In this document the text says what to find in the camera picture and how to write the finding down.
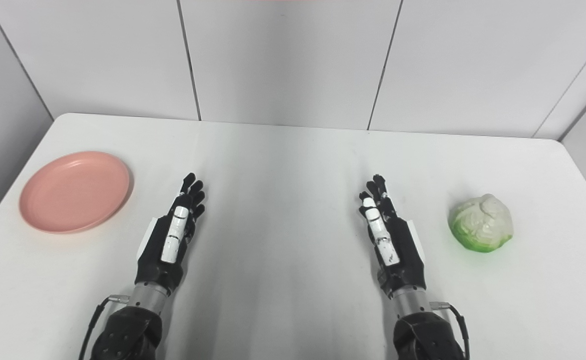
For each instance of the green white cabbage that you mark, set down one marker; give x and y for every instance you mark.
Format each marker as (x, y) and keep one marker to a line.
(481, 222)

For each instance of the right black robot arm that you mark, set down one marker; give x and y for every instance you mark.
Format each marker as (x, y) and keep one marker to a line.
(420, 327)

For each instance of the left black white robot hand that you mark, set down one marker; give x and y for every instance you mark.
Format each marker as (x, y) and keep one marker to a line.
(170, 240)

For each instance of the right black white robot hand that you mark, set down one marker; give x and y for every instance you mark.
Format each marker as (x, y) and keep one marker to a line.
(395, 245)

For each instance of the pink round plate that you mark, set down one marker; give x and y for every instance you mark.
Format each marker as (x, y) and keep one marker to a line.
(75, 192)

